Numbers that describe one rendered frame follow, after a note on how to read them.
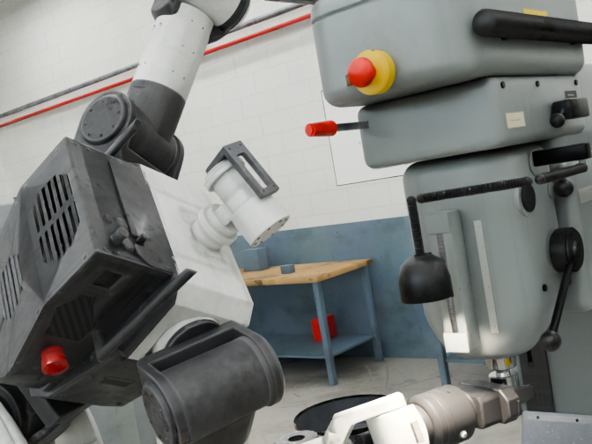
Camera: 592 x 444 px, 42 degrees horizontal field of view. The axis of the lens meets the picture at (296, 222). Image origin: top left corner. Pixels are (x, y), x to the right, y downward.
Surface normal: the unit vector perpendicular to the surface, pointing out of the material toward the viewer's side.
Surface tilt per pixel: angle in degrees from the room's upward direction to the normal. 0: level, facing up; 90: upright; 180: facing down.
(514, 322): 102
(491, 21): 90
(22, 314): 74
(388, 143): 90
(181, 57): 94
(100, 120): 62
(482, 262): 90
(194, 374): 43
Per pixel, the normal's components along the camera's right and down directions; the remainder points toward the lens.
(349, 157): -0.64, 0.15
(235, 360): 0.20, -0.64
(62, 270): -0.64, -0.29
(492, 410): 0.50, -0.04
